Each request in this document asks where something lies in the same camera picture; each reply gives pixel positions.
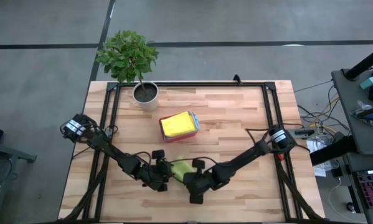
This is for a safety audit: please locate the grey floor cable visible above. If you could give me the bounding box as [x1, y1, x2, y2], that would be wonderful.
[293, 79, 334, 93]

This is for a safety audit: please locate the grey desk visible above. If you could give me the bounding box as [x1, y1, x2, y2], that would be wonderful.
[331, 67, 373, 156]

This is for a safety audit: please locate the small teal box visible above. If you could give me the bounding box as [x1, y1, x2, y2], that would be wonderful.
[359, 76, 373, 90]

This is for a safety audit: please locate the black beam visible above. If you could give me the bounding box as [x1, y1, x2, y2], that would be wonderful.
[309, 136, 357, 166]

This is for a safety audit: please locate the black metal rig frame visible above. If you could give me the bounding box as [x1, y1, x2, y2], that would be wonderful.
[60, 81, 327, 224]

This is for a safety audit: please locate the black pole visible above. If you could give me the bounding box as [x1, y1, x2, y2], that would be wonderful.
[343, 43, 373, 81]

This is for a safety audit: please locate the green plant in white pot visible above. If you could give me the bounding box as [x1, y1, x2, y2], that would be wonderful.
[95, 29, 160, 113]

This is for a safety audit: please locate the pink plastic bin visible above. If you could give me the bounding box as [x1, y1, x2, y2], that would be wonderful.
[158, 111, 201, 144]

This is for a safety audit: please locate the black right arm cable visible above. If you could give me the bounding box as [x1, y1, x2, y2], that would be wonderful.
[169, 123, 304, 166]

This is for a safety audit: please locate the grey side table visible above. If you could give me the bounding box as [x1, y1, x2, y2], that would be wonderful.
[0, 139, 37, 224]

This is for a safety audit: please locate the white paper sheet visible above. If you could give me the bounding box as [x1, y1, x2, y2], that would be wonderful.
[306, 137, 338, 179]

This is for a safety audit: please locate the green microfiber towel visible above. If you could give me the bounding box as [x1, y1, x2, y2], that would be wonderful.
[170, 155, 196, 183]

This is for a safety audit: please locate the yellow microfiber towel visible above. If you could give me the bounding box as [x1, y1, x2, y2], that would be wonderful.
[160, 111, 197, 138]

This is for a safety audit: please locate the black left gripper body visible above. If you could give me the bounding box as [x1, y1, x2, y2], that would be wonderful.
[136, 149, 174, 192]

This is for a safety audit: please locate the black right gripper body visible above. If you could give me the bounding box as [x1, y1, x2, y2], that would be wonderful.
[182, 158, 224, 205]

